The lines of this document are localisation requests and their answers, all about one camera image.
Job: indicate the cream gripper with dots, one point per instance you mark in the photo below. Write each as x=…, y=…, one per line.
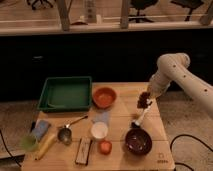
x=151, y=95

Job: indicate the dark purple grape bunch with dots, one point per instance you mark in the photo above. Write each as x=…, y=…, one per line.
x=142, y=101

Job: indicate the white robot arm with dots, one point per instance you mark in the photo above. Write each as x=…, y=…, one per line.
x=174, y=67

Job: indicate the dark purple bowl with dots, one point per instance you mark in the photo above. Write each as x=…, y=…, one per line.
x=138, y=142

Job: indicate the orange bowl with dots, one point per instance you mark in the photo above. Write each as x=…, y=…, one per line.
x=104, y=97

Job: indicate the light blue cloth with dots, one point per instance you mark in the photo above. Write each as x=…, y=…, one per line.
x=102, y=117

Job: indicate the white cup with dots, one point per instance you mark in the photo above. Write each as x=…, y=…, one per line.
x=99, y=130

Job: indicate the green plastic tray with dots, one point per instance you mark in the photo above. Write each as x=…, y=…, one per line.
x=66, y=94

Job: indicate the black rectangular eraser block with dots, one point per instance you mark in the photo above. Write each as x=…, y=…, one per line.
x=83, y=151

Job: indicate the metal measuring spoon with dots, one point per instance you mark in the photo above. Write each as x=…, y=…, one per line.
x=64, y=132

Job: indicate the yellow banana toy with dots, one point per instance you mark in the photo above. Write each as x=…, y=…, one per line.
x=45, y=145

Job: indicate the blue sponge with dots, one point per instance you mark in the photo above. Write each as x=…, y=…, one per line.
x=40, y=130

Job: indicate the green plastic cup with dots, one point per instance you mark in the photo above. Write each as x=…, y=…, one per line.
x=29, y=143

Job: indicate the wooden post at centre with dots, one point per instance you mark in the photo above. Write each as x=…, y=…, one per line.
x=124, y=21

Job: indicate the wooden table leg post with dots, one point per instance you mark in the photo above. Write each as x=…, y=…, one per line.
x=63, y=13

